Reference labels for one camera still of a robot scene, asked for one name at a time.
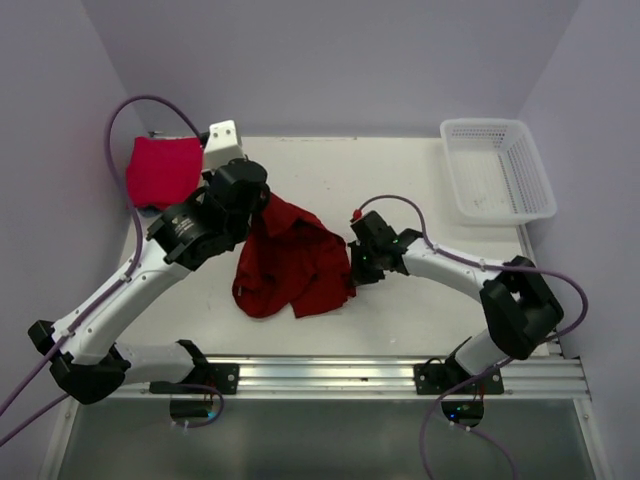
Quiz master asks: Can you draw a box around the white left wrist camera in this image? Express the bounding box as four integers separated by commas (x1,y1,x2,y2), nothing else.
203,120,245,171

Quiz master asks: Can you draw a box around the folded pink t shirt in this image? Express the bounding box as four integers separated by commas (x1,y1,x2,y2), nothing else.
126,137,203,211

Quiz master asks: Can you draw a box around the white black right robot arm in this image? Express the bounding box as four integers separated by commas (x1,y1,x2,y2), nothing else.
349,211,564,393

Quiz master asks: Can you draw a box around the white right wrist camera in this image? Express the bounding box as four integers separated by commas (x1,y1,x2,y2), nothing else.
350,209,365,223

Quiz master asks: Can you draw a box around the white perforated plastic basket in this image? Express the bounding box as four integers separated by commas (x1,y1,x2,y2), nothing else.
440,118,557,226

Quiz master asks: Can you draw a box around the folded blue t shirt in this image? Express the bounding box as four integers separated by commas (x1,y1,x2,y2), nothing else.
137,206,161,218

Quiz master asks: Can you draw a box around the aluminium mounting rail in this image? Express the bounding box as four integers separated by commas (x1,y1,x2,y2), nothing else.
107,353,591,400

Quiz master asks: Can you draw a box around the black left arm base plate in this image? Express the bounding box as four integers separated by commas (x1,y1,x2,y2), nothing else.
149,363,240,395

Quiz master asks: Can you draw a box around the dark red t shirt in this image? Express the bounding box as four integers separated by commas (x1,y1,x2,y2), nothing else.
232,195,356,319

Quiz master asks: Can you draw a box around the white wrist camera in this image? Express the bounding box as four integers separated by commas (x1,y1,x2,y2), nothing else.
203,120,245,171
350,209,365,223

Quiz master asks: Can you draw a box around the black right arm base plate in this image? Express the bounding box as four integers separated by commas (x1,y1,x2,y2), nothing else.
413,359,505,396

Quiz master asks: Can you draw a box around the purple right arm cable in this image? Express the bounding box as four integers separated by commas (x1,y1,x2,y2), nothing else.
357,194,590,480

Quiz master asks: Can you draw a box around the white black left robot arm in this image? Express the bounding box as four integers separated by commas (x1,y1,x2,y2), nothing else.
28,158,270,405

